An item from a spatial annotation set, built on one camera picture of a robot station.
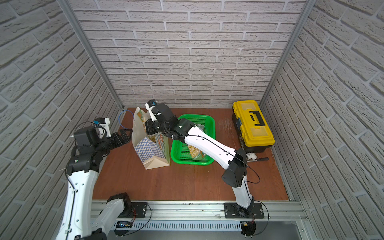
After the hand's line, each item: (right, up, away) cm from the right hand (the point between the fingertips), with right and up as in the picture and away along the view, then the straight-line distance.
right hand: (147, 122), depth 70 cm
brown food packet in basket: (+23, -20, +22) cm, 38 cm away
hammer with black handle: (+67, -23, +22) cm, 74 cm away
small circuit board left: (-12, -51, +2) cm, 53 cm away
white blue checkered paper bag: (-1, -14, +8) cm, 16 cm away
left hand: (-13, -4, +1) cm, 14 cm away
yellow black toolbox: (+58, -5, +15) cm, 60 cm away
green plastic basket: (+13, -20, +24) cm, 34 cm away
